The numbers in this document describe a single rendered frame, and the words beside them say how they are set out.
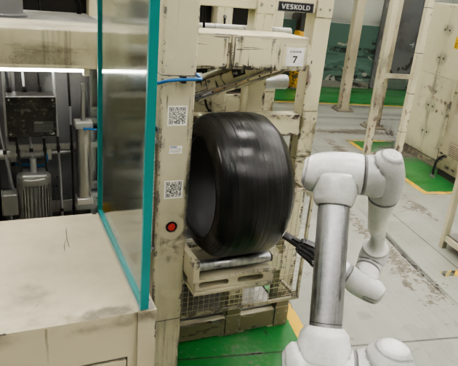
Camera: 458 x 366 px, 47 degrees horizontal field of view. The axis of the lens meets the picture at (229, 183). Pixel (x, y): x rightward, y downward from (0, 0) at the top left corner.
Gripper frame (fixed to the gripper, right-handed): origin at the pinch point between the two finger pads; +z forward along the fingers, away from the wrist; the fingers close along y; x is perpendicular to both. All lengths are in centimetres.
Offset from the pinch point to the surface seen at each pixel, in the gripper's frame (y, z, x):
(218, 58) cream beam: -34, 65, 32
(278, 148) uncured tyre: -29.2, 22.3, 9.7
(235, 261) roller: 16.2, 14.2, -12.3
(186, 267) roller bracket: 20.3, 29.3, -25.6
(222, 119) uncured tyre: -28, 47, 8
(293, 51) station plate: -38, 43, 60
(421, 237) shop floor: 167, -99, 231
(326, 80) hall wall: 499, 117, 892
